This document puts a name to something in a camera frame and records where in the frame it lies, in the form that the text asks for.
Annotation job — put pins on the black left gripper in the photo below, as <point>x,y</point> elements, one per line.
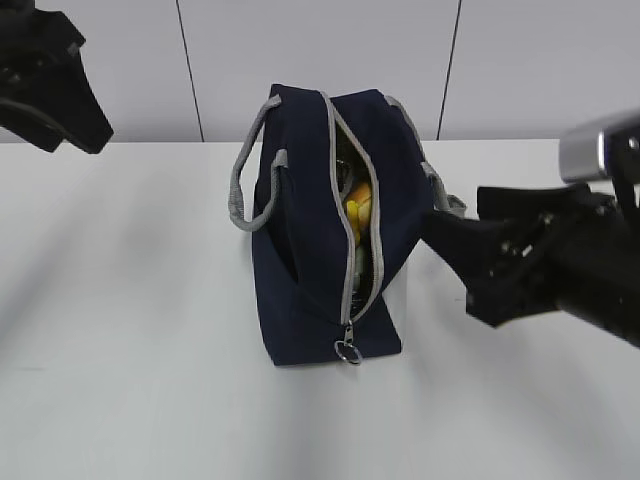
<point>33,43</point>

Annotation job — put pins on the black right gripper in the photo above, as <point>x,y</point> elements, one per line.
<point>568,249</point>

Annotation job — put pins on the yellow banana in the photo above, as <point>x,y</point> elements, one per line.
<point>358,215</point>

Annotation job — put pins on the navy blue lunch bag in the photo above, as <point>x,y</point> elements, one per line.
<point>303,154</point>

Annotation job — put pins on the green lidded lunch box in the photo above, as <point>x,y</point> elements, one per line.
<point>363,273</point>

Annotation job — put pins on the brown bread roll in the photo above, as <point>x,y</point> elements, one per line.
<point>361,193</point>

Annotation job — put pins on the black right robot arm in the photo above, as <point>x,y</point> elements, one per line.
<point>532,252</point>

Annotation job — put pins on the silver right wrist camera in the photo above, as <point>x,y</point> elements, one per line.
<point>588,151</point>

